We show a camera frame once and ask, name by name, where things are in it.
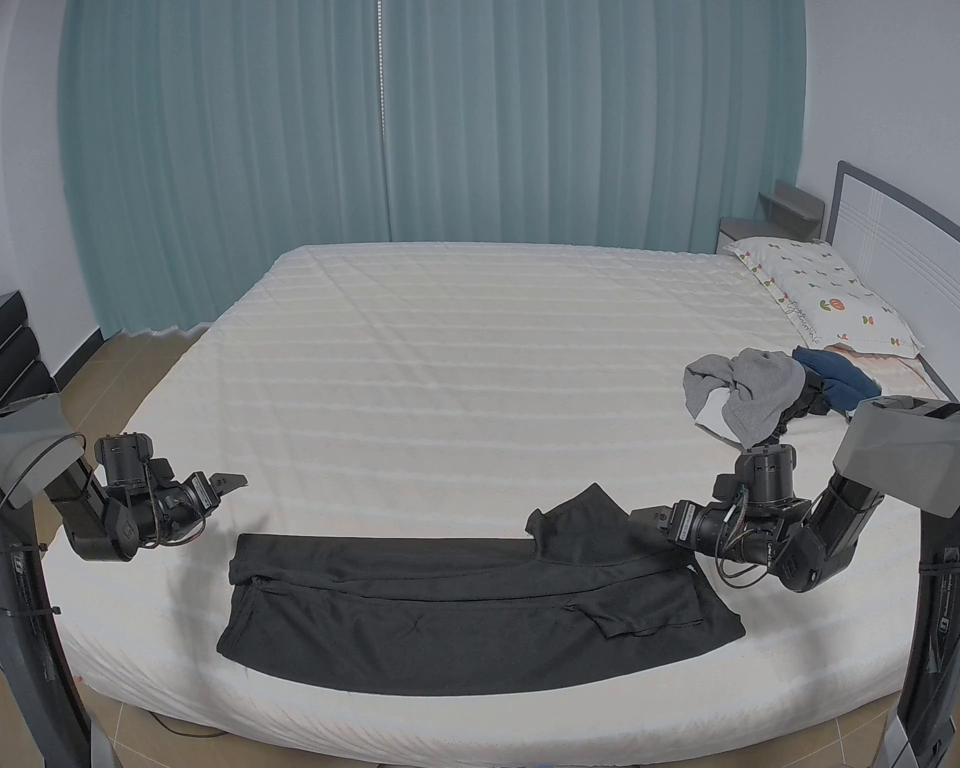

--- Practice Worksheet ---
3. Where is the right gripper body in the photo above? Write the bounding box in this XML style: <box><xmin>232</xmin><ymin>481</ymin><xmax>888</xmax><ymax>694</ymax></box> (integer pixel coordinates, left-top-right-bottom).
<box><xmin>664</xmin><ymin>501</ymin><xmax>741</xmax><ymax>556</ymax></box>

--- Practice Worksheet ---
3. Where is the pile of clothes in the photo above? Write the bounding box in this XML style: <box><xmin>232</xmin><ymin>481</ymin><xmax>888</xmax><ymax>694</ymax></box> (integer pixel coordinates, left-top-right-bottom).
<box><xmin>682</xmin><ymin>346</ymin><xmax>883</xmax><ymax>453</ymax></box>

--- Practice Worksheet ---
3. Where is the grey bedside table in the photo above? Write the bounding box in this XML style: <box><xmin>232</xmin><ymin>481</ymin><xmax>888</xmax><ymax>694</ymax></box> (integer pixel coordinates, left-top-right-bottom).
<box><xmin>718</xmin><ymin>180</ymin><xmax>827</xmax><ymax>253</ymax></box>

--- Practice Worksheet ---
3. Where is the black chest of drawers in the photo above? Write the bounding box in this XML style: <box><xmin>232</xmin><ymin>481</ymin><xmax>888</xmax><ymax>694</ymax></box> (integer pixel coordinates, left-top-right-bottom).
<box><xmin>0</xmin><ymin>292</ymin><xmax>61</xmax><ymax>408</ymax></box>

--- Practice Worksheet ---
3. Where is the black cable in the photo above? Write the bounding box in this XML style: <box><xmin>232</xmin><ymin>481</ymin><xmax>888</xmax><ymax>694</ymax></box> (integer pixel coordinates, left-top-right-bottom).
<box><xmin>145</xmin><ymin>708</ymin><xmax>228</xmax><ymax>741</ymax></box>
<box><xmin>0</xmin><ymin>432</ymin><xmax>85</xmax><ymax>513</ymax></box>

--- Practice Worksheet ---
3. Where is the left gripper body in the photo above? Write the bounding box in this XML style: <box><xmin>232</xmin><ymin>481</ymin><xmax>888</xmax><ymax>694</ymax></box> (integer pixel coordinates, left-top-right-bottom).
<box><xmin>159</xmin><ymin>472</ymin><xmax>220</xmax><ymax>526</ymax></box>

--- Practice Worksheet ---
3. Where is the black T-shirt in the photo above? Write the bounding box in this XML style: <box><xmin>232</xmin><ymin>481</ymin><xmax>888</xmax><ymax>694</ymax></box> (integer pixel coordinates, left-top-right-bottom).
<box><xmin>216</xmin><ymin>483</ymin><xmax>748</xmax><ymax>697</ymax></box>

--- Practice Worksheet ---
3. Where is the bed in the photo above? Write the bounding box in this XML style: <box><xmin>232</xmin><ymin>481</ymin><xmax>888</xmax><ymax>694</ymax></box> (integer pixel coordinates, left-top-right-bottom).
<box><xmin>56</xmin><ymin>159</ymin><xmax>960</xmax><ymax>768</ymax></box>

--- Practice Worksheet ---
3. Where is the white printed pillow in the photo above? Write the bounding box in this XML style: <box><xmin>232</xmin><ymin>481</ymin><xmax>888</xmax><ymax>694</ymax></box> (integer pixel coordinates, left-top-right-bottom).
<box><xmin>723</xmin><ymin>237</ymin><xmax>926</xmax><ymax>355</ymax></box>

